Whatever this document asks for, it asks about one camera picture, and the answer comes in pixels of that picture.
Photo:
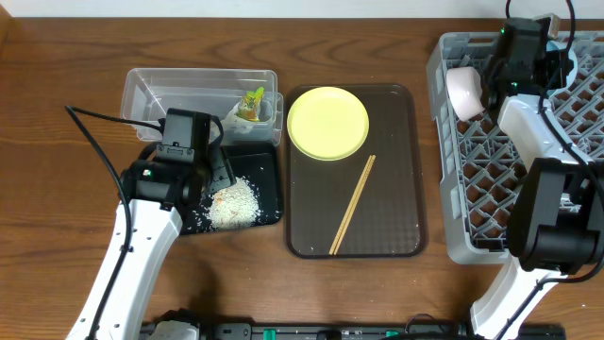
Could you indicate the blue bowl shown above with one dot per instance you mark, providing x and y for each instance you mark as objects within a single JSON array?
[{"x": 562, "y": 66}]

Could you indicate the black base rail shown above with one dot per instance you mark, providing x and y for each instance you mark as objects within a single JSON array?
[{"x": 244, "y": 331}]

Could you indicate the yellow plate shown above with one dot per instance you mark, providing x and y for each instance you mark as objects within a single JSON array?
[{"x": 328, "y": 123}]

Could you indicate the grey dishwasher rack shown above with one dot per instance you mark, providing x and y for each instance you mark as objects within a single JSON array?
[{"x": 482, "y": 171}]

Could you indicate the pink bowl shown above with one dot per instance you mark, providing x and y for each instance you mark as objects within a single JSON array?
[{"x": 464, "y": 91}]

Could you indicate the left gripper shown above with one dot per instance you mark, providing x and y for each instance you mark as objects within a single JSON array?
[{"x": 220, "y": 171}]

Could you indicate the green snack wrapper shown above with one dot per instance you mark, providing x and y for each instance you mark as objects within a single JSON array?
[{"x": 249, "y": 106}]

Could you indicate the clear plastic bin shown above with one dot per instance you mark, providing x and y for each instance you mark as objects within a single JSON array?
[{"x": 150, "y": 92}]

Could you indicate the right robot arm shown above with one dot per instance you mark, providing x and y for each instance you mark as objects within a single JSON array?
[{"x": 555, "y": 230}]

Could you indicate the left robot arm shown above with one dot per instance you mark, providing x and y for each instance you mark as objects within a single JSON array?
[{"x": 157, "y": 191}]

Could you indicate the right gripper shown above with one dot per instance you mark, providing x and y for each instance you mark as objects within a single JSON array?
[{"x": 558, "y": 69}]

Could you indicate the brown serving tray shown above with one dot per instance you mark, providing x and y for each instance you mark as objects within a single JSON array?
[{"x": 389, "y": 220}]

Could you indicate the rice food waste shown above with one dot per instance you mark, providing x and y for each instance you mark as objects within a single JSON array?
[{"x": 235, "y": 207}]

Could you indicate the black tray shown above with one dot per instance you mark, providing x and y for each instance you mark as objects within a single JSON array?
[{"x": 258, "y": 163}]

